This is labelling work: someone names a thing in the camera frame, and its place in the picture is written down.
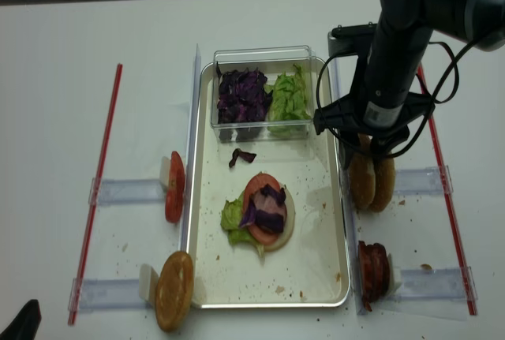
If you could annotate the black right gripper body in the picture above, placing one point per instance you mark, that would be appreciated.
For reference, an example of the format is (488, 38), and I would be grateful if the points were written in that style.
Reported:
(349, 115)

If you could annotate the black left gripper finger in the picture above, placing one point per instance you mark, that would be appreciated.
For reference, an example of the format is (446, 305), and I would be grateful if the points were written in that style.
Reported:
(25, 324)

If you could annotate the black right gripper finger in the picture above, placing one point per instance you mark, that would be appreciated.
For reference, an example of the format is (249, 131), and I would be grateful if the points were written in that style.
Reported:
(379, 148)
(347, 144)

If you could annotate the sesame top bun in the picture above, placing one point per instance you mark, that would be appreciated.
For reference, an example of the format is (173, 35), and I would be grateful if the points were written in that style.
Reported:
(362, 180)

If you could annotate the sesame bun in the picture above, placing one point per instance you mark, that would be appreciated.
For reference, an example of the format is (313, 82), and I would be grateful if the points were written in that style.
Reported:
(362, 180)
(385, 183)

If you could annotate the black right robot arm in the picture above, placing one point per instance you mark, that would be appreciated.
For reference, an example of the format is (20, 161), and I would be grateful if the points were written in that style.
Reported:
(380, 103)

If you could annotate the green lettuce in container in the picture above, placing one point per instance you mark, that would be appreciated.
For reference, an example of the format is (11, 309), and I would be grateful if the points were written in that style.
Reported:
(289, 97)

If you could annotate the tomato slice on bun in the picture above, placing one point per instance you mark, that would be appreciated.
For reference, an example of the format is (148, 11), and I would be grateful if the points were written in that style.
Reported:
(256, 182)

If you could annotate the bacon meat slices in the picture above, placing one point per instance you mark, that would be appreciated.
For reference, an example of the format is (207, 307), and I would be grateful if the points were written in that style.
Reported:
(375, 273)

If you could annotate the green lettuce leaf on bun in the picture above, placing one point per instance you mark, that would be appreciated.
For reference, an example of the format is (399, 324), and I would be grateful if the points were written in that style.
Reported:
(231, 216)

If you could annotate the upright tomato slice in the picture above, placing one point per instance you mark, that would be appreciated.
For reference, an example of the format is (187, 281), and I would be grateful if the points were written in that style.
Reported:
(175, 189)

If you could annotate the white block behind tomato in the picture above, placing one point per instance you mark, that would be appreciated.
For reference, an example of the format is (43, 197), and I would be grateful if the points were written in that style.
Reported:
(164, 173)

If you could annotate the right rear clear crossbar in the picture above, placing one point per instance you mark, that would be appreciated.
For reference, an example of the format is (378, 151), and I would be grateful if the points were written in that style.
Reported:
(433, 180)

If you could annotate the clear crossbar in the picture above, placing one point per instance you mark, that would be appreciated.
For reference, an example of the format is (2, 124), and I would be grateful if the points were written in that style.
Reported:
(106, 192)
(433, 180)
(89, 295)
(453, 284)

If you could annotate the right red rod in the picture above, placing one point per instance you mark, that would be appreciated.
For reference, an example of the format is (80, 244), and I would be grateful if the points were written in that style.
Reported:
(441, 233)

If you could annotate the red rod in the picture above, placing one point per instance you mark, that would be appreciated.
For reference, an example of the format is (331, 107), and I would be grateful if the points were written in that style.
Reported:
(441, 233)
(75, 292)

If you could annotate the left front clear crossbar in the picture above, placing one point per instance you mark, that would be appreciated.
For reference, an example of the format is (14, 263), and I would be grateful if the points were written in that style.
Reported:
(89, 295)

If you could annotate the clear plastic container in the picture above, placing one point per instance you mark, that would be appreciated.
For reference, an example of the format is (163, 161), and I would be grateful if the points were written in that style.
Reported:
(271, 62)

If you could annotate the bottom burger bun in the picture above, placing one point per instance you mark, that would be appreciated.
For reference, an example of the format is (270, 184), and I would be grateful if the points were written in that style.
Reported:
(288, 230)

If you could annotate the loose purple cabbage piece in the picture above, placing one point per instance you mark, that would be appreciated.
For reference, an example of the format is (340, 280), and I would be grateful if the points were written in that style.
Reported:
(240, 154)

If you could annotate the purple cabbage on burger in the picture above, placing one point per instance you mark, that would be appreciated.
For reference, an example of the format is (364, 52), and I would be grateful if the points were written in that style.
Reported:
(266, 209)

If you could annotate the purple cabbage pile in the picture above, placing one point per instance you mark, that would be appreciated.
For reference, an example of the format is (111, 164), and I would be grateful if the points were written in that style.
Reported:
(242, 97)

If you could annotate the white block front right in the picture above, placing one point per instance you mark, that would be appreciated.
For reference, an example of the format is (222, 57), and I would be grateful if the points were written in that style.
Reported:
(395, 280)

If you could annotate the white metal tray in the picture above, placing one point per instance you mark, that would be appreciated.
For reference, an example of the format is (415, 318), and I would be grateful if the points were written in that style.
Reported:
(311, 269)

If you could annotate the white block front left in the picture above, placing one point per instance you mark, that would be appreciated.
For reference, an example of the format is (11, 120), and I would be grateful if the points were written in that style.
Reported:
(148, 280)

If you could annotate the right front clear crossbar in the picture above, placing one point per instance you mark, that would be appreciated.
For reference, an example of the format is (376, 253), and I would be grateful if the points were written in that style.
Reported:
(453, 284)

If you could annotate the bun half front left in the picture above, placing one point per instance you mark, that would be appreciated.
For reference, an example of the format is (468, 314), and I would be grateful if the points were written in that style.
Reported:
(174, 291)

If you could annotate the left rear clear crossbar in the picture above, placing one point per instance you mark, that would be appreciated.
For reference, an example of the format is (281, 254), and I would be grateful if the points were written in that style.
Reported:
(106, 192)

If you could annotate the left red rod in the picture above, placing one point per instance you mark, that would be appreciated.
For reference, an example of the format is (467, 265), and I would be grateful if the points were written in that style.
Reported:
(75, 292)

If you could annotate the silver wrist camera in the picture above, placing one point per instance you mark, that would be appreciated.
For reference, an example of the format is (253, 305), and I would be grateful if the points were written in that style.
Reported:
(351, 40)

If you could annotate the right clear long rail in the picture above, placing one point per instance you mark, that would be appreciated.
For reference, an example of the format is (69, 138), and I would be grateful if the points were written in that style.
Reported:
(351, 234)

